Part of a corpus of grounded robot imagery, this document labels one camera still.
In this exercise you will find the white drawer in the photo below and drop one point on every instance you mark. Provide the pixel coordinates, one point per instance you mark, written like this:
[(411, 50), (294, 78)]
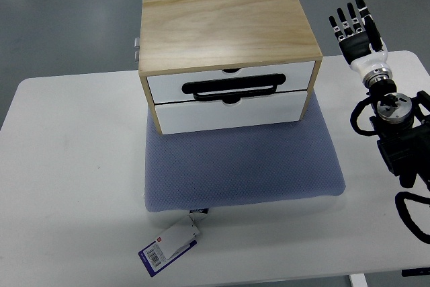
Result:
[(213, 115), (167, 88)]

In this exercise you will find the blue mesh cushion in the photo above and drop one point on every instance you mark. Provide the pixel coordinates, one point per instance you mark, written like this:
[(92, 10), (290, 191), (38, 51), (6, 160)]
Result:
[(239, 166)]

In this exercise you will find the white table leg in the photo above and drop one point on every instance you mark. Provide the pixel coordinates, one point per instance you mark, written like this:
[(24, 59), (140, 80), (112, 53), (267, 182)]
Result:
[(358, 280)]

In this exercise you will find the black drawer handle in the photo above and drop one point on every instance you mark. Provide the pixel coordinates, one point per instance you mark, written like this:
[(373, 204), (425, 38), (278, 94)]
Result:
[(233, 89)]

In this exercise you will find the metal bracket behind cabinet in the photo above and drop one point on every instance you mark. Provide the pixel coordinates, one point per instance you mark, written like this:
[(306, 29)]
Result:
[(136, 49)]

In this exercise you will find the white blue paper tag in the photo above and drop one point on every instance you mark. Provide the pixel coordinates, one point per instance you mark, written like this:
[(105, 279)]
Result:
[(169, 246)]

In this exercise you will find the black table edge controller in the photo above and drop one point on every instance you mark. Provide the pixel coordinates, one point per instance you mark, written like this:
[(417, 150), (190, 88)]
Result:
[(415, 272)]

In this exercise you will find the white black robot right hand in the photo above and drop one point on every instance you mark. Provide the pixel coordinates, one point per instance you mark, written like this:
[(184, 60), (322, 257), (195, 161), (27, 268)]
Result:
[(361, 43)]

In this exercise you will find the wooden drawer cabinet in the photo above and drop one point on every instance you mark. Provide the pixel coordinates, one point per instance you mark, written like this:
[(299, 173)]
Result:
[(187, 36)]

